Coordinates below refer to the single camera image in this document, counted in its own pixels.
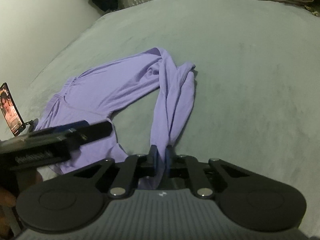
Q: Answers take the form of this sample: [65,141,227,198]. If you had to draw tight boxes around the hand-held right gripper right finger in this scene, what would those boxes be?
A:
[165,145,250,197]

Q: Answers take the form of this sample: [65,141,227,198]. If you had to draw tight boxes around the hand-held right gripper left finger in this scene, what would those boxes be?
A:
[72,145,160,197]

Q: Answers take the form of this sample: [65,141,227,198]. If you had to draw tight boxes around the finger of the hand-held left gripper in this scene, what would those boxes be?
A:
[32,120,113,145]

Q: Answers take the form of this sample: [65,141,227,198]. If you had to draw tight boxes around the purple pants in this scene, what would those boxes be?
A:
[34,47,196,190]

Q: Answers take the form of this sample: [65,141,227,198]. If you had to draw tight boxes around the person's left hand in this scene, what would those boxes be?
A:
[0,187,17,207]

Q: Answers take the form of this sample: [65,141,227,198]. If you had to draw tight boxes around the phone holder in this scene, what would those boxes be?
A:
[24,118,39,133]

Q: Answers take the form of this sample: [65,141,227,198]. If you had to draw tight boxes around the smartphone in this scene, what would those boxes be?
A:
[0,82,25,137]

